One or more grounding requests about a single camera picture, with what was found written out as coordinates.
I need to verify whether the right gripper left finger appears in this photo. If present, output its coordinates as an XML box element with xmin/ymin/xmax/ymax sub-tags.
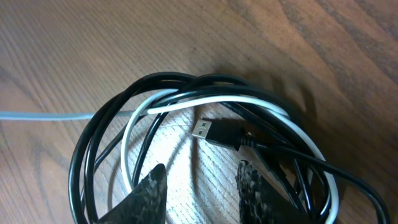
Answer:
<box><xmin>98</xmin><ymin>164</ymin><xmax>167</xmax><ymax>224</ymax></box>

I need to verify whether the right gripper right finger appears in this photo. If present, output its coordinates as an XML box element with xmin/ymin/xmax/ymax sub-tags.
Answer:
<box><xmin>236</xmin><ymin>160</ymin><xmax>311</xmax><ymax>224</ymax></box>

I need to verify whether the white USB cable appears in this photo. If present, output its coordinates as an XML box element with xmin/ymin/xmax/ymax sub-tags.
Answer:
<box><xmin>0</xmin><ymin>88</ymin><xmax>340</xmax><ymax>224</ymax></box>

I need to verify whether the black USB cable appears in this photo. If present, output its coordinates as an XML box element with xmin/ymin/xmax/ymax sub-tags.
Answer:
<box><xmin>68</xmin><ymin>72</ymin><xmax>391</xmax><ymax>224</ymax></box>

